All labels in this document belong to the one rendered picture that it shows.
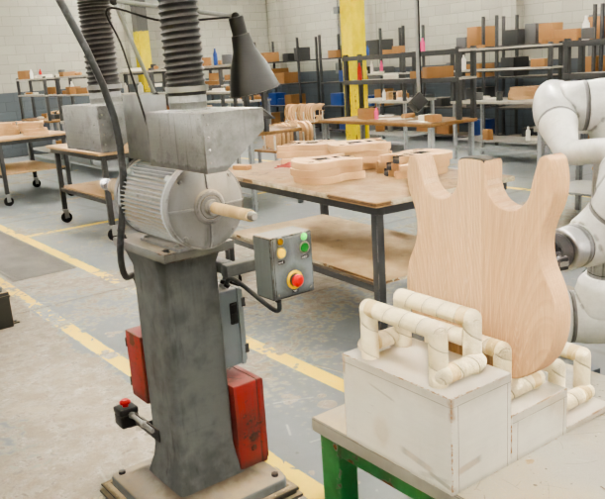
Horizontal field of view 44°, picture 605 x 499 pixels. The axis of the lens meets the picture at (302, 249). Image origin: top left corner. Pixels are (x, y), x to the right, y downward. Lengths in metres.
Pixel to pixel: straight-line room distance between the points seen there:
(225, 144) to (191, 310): 0.71
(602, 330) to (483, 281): 0.95
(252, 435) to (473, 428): 1.40
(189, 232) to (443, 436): 1.09
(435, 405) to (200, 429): 1.35
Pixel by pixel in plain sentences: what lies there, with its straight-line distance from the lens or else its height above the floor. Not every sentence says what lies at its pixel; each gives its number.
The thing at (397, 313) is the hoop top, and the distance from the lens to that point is 1.26.
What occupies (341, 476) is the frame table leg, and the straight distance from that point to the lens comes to 1.57.
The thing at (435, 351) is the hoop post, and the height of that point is 1.17.
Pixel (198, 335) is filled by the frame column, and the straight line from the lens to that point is 2.36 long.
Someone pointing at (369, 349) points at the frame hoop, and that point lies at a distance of 1.34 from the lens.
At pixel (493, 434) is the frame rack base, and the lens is 1.32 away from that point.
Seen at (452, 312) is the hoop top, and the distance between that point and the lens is 1.28.
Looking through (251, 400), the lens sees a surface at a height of 0.55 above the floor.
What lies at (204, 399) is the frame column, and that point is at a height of 0.60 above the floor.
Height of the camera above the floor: 1.63
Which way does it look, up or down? 14 degrees down
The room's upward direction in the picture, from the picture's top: 4 degrees counter-clockwise
